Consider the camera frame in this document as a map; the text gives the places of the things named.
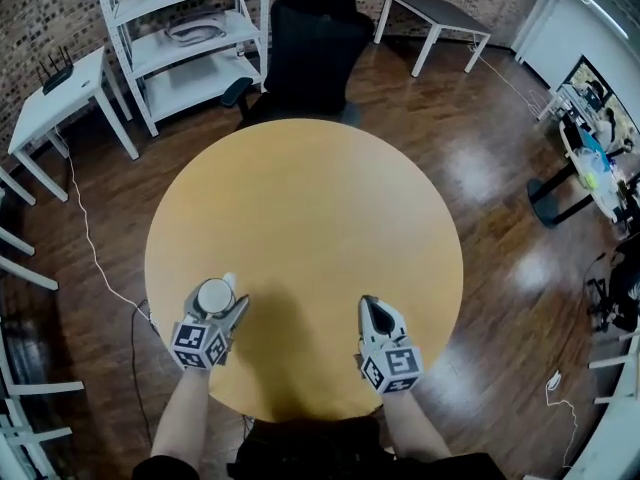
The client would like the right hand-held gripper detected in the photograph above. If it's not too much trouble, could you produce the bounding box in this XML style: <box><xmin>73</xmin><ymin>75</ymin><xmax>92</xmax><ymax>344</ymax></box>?
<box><xmin>355</xmin><ymin>296</ymin><xmax>425</xmax><ymax>396</ymax></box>

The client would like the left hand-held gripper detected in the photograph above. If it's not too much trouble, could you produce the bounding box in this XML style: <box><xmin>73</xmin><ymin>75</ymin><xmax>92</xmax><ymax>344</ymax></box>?
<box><xmin>171</xmin><ymin>281</ymin><xmax>251</xmax><ymax>372</ymax></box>

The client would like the white cup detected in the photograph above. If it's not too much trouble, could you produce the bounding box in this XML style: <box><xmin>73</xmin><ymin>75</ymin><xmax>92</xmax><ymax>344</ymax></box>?
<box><xmin>197</xmin><ymin>271</ymin><xmax>240</xmax><ymax>320</ymax></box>

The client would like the person's right forearm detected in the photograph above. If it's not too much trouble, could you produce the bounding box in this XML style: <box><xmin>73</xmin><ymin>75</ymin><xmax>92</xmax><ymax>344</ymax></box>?
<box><xmin>382</xmin><ymin>390</ymin><xmax>454</xmax><ymax>462</ymax></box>

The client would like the person's left forearm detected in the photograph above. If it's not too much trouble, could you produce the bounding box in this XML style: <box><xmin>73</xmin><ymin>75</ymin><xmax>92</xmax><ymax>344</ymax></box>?
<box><xmin>149</xmin><ymin>365</ymin><xmax>214</xmax><ymax>467</ymax></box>

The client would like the round yellow wooden table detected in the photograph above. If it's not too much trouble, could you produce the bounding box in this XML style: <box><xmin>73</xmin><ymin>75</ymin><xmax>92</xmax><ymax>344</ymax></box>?
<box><xmin>144</xmin><ymin>117</ymin><xmax>464</xmax><ymax>423</ymax></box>

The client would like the person's black clothing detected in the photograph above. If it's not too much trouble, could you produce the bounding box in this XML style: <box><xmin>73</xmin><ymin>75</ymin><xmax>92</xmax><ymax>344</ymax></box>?
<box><xmin>132</xmin><ymin>415</ymin><xmax>511</xmax><ymax>480</ymax></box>

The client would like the round white table black base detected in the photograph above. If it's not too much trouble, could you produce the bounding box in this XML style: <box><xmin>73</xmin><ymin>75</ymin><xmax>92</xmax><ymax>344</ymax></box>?
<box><xmin>527</xmin><ymin>117</ymin><xmax>629</xmax><ymax>230</ymax></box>

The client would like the white metal shelf unit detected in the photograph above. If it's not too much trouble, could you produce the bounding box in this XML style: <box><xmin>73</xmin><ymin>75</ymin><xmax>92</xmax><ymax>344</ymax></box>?
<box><xmin>92</xmin><ymin>0</ymin><xmax>274</xmax><ymax>137</ymax></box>

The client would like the black swivel office chair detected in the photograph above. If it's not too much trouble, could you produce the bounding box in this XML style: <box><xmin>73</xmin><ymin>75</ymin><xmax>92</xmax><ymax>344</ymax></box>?
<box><xmin>584</xmin><ymin>247</ymin><xmax>640</xmax><ymax>334</ymax></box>

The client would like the white side table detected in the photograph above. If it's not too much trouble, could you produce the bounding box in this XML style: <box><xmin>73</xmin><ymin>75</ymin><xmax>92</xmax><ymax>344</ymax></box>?
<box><xmin>7</xmin><ymin>45</ymin><xmax>141</xmax><ymax>203</ymax></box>

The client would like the clear plastic bag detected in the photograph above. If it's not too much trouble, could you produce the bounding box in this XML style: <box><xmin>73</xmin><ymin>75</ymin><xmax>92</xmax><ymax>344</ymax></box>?
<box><xmin>579</xmin><ymin>150</ymin><xmax>611</xmax><ymax>174</ymax></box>

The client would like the black high-back office chair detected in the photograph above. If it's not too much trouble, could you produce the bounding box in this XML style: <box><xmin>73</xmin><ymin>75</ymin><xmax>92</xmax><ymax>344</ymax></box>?
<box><xmin>221</xmin><ymin>0</ymin><xmax>376</xmax><ymax>132</ymax></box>

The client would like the black router with antennas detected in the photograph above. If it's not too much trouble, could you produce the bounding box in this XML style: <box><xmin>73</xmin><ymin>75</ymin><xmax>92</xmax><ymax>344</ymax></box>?
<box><xmin>34</xmin><ymin>45</ymin><xmax>76</xmax><ymax>95</ymax></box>

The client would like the white desk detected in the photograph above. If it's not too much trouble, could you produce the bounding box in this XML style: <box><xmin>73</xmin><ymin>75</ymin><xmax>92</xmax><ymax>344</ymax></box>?
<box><xmin>534</xmin><ymin>85</ymin><xmax>571</xmax><ymax>122</ymax></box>

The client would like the grey folded bag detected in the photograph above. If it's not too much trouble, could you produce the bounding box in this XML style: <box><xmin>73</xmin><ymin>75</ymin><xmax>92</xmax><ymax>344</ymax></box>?
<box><xmin>164</xmin><ymin>12</ymin><xmax>227</xmax><ymax>47</ymax></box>

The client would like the blue sheet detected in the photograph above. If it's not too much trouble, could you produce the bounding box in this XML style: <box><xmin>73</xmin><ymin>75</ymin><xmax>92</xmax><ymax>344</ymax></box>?
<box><xmin>579</xmin><ymin>130</ymin><xmax>604</xmax><ymax>157</ymax></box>

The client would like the dark-top white-legged table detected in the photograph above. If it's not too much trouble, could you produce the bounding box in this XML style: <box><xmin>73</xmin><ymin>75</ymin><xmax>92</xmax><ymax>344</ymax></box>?
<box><xmin>373</xmin><ymin>0</ymin><xmax>494</xmax><ymax>78</ymax></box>

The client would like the large dark-framed window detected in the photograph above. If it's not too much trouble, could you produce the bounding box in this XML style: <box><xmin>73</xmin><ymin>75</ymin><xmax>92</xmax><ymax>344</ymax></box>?
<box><xmin>559</xmin><ymin>55</ymin><xmax>640</xmax><ymax>157</ymax></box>

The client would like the black power cable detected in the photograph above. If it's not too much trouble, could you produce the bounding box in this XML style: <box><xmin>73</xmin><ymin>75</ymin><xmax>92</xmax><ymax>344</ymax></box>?
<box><xmin>129</xmin><ymin>300</ymin><xmax>156</xmax><ymax>449</ymax></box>

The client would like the white floor cable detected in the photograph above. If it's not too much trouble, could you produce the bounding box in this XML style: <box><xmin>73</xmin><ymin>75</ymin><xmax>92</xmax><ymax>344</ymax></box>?
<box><xmin>467</xmin><ymin>42</ymin><xmax>556</xmax><ymax>119</ymax></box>
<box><xmin>547</xmin><ymin>387</ymin><xmax>581</xmax><ymax>469</ymax></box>
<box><xmin>52</xmin><ymin>127</ymin><xmax>154</xmax><ymax>322</ymax></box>

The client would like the white desk frame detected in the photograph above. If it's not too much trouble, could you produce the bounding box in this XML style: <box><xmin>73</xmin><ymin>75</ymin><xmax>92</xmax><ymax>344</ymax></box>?
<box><xmin>0</xmin><ymin>225</ymin><xmax>60</xmax><ymax>292</ymax></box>
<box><xmin>0</xmin><ymin>165</ymin><xmax>37</xmax><ymax>207</ymax></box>
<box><xmin>0</xmin><ymin>317</ymin><xmax>86</xmax><ymax>480</ymax></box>

